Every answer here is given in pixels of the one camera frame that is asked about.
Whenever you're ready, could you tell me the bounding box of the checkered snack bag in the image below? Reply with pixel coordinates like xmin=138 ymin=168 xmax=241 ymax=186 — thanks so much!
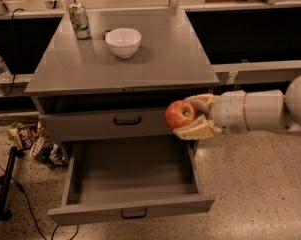
xmin=29 ymin=128 xmax=68 ymax=167

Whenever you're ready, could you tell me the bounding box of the clear plastic bottle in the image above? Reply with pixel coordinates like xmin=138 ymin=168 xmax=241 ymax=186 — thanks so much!
xmin=0 ymin=56 xmax=13 ymax=82

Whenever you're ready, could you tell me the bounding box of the black stand leg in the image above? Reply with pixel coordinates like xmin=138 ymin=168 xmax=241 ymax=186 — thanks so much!
xmin=0 ymin=146 xmax=17 ymax=221

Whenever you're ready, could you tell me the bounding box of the brown snack bag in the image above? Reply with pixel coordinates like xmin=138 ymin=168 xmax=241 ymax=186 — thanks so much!
xmin=8 ymin=122 xmax=38 ymax=150

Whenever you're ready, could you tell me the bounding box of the open grey bottom drawer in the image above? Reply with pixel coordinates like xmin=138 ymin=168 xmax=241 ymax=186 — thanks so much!
xmin=48 ymin=135 xmax=215 ymax=226

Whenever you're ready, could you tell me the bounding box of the black floor cable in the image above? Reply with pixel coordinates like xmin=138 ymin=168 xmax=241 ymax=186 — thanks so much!
xmin=0 ymin=148 xmax=80 ymax=240

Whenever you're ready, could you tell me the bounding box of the white ceramic bowl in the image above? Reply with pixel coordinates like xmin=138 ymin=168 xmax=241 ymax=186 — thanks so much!
xmin=105 ymin=28 xmax=142 ymax=58

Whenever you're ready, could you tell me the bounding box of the green soda can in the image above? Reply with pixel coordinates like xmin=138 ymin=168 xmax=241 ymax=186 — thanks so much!
xmin=68 ymin=3 xmax=90 ymax=39

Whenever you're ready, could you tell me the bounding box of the black hanging cable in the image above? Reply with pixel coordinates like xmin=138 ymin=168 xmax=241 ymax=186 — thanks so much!
xmin=3 ymin=7 xmax=26 ymax=97

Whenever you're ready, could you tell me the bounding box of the grey metal rail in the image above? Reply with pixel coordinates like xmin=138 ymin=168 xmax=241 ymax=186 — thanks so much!
xmin=213 ymin=60 xmax=301 ymax=85

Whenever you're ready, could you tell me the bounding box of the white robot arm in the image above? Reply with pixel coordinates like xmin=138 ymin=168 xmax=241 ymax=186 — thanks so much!
xmin=173 ymin=76 xmax=301 ymax=140

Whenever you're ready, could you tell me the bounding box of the red apple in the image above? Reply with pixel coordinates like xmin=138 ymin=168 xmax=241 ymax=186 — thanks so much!
xmin=165 ymin=100 xmax=196 ymax=129

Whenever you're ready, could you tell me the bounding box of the closed grey upper drawer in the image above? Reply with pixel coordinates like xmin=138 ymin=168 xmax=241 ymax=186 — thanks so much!
xmin=39 ymin=108 xmax=172 ymax=142

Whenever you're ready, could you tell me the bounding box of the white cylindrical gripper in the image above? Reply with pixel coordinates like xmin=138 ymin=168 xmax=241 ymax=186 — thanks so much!
xmin=173 ymin=90 xmax=248 ymax=140

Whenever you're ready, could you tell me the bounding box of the grey drawer cabinet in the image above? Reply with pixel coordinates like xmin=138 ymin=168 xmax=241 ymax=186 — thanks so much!
xmin=24 ymin=7 xmax=221 ymax=152

